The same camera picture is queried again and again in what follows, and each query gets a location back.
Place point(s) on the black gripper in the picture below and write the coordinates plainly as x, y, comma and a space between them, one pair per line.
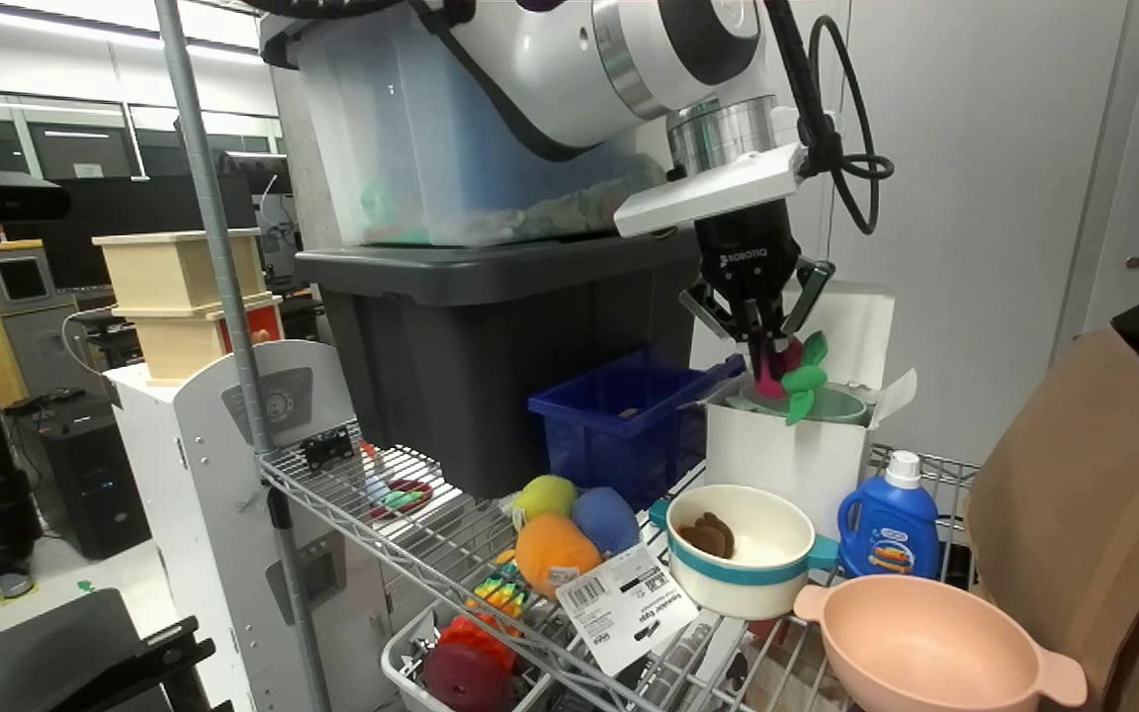
750, 260

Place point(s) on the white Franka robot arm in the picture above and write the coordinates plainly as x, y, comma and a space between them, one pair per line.
555, 59

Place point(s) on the white cardboard box open lid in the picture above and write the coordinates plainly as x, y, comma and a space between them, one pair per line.
780, 459

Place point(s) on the brown toy food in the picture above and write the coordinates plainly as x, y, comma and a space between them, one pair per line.
704, 530

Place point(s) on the blue toy detergent bottle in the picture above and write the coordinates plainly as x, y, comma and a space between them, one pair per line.
887, 526

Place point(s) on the brown cardboard box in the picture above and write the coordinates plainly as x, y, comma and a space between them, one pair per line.
1086, 526

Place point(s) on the multicolour small toy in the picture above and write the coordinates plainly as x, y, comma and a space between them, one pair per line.
498, 589

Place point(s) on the beige box orange trim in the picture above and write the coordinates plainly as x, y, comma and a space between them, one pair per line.
188, 340

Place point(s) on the beige plastic box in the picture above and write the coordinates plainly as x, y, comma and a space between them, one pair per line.
177, 271

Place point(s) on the blue plastic bin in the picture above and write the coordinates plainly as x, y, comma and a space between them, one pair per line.
612, 439

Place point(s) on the white bowl teal rim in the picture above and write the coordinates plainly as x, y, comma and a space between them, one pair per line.
763, 519

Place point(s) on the blue plush ball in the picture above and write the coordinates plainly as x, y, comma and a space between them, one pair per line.
605, 519

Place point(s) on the yellow green plush ball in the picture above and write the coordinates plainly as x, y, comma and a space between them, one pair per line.
542, 498

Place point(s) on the dark grey storage tote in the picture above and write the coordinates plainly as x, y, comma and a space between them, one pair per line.
463, 369

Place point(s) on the orange plush ball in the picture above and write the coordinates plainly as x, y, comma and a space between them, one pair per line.
555, 550

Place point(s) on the white paper barcode tag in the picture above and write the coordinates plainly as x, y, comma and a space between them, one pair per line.
625, 612

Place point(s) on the clear plastic storage bin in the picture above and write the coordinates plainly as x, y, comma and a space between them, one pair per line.
373, 158

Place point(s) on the white cabinet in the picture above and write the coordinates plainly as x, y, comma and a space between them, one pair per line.
198, 526

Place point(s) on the black computer tower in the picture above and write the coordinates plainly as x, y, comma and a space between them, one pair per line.
78, 468

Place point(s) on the tan machine with screen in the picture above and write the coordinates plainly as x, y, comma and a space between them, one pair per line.
8, 318

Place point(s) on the black equipment case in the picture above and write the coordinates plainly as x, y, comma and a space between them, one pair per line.
39, 656

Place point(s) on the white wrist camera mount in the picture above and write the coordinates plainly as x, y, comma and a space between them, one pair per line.
713, 190

